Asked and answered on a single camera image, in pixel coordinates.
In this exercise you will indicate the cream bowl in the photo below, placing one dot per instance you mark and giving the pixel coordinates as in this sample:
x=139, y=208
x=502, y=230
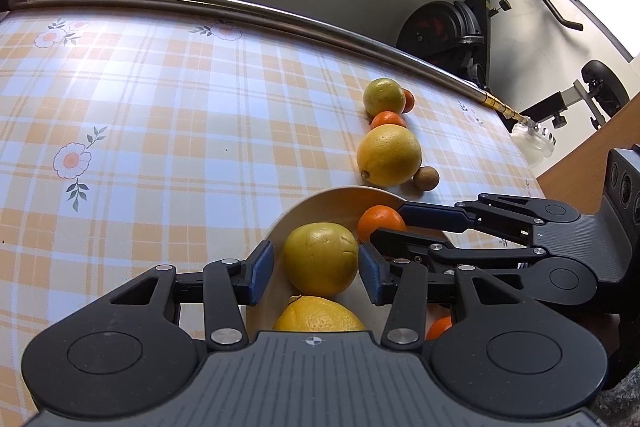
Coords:
x=310, y=207

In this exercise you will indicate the plaid flower tablecloth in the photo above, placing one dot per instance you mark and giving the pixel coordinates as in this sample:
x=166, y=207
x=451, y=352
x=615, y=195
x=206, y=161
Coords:
x=150, y=107

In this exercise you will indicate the wooden board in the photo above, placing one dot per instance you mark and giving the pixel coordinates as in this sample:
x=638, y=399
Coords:
x=585, y=172

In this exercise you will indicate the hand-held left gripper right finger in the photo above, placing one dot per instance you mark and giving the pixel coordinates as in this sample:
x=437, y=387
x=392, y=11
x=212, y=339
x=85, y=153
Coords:
x=370, y=272

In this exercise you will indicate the black exercise bike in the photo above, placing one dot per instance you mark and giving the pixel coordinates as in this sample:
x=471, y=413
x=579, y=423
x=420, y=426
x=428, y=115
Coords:
x=440, y=24

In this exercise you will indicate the small brown kiwi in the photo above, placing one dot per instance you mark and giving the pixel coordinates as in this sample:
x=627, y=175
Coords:
x=426, y=178

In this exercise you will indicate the large yellow lemon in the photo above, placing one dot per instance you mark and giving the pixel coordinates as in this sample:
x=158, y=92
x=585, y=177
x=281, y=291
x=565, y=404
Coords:
x=389, y=155

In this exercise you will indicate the translucent white plastic object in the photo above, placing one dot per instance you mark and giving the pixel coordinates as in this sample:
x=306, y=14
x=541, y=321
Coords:
x=535, y=142

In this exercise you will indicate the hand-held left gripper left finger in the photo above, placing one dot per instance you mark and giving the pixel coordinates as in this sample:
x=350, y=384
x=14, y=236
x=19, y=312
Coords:
x=262, y=272

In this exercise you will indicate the grey crinkled material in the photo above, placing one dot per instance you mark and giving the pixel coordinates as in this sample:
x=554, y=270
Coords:
x=622, y=399

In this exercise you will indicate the orange mandarin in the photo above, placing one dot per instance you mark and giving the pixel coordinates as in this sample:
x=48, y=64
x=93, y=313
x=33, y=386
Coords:
x=439, y=328
x=387, y=120
x=409, y=101
x=380, y=222

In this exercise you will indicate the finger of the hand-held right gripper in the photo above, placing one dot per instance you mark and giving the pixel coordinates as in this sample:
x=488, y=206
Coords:
x=410, y=247
x=425, y=212

